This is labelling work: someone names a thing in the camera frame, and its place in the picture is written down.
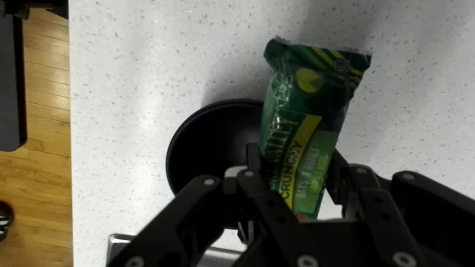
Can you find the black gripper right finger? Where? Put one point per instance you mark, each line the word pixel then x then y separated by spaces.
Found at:
pixel 416 223

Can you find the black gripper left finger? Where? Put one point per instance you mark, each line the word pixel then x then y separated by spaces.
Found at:
pixel 208 227

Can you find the green chocolate bar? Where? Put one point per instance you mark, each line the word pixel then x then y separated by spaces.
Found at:
pixel 301 123

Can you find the black bowl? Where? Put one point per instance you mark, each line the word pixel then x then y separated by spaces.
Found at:
pixel 212 138

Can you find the stainless steel double sink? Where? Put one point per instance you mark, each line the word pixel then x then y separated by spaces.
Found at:
pixel 114 242

